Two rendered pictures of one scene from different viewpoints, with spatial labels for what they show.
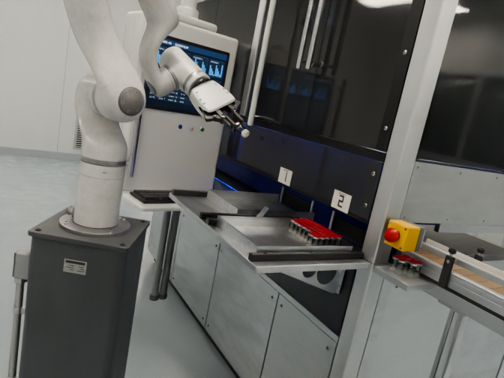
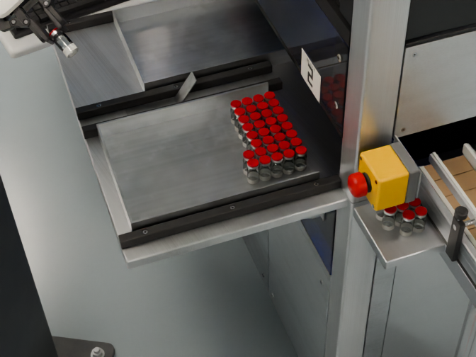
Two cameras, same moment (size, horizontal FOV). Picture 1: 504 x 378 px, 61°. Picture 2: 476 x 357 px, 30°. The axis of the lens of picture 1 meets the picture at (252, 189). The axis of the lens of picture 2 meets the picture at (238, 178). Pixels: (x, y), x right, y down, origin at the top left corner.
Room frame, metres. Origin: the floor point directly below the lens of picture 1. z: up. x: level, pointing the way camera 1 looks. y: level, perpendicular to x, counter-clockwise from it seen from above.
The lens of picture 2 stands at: (0.18, -0.45, 2.03)
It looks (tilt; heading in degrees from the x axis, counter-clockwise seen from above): 46 degrees down; 14
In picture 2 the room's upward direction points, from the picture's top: 2 degrees counter-clockwise
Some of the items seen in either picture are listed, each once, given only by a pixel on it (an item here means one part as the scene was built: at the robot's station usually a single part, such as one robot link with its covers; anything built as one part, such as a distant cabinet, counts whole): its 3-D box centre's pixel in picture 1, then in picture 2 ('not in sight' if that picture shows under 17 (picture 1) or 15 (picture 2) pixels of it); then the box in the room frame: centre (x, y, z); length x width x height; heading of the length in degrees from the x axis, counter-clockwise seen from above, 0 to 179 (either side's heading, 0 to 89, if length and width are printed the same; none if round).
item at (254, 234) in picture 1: (283, 235); (205, 154); (1.28, -0.12, 0.90); 0.34 x 0.26 x 0.04; 121
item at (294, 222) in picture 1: (305, 233); (250, 139); (1.33, -0.20, 0.90); 0.18 x 0.02 x 0.05; 31
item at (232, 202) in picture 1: (259, 205); (206, 32); (1.63, -0.04, 0.90); 0.34 x 0.26 x 0.04; 121
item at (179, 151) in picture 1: (172, 106); not in sight; (2.01, 0.43, 1.19); 0.50 x 0.19 x 0.78; 132
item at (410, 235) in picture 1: (403, 235); (386, 176); (1.19, -0.45, 1.00); 0.08 x 0.07 x 0.07; 121
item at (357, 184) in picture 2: (392, 235); (360, 183); (1.17, -0.41, 0.99); 0.04 x 0.04 x 0.04; 31
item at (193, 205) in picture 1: (265, 226); (200, 100); (1.45, -0.07, 0.87); 0.70 x 0.48 x 0.02; 31
